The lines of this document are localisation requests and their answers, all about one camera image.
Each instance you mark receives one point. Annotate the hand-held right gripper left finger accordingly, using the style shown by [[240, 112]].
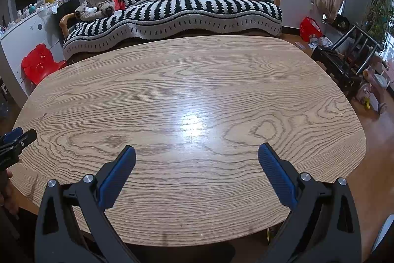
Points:
[[118, 179]]

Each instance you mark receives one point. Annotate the papers on floor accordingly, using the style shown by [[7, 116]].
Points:
[[321, 41]]

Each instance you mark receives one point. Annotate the brown plush toy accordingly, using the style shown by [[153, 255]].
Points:
[[95, 4]]

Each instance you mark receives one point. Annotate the wooden frame sofa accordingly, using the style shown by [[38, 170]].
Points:
[[69, 19]]

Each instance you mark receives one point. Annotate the grey striped sofa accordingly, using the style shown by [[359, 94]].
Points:
[[184, 10]]

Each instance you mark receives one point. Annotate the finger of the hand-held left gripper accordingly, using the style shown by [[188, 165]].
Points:
[[12, 135], [26, 139]]

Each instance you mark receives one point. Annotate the yellow toy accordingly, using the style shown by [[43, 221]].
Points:
[[367, 102]]

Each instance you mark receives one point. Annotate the white cabinet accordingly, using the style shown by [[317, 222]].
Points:
[[27, 38]]

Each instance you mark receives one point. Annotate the white round object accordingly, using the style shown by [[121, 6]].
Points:
[[384, 232]]

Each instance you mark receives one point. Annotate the green potted plant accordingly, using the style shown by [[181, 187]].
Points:
[[380, 13]]

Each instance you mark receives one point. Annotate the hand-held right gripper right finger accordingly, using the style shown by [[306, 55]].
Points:
[[277, 179]]

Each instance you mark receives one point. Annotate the black wooden chair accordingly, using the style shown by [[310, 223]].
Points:
[[338, 62]]

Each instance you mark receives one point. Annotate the red plastic bag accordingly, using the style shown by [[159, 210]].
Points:
[[310, 28]]

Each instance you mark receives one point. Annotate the pink ride-on toy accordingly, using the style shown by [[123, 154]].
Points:
[[377, 87]]

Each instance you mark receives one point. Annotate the black box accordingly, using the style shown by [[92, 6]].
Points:
[[66, 8]]

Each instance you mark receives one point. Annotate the person's left hand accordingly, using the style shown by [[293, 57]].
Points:
[[10, 201]]

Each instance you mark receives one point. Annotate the red bear stool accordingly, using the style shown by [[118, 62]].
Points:
[[40, 64]]

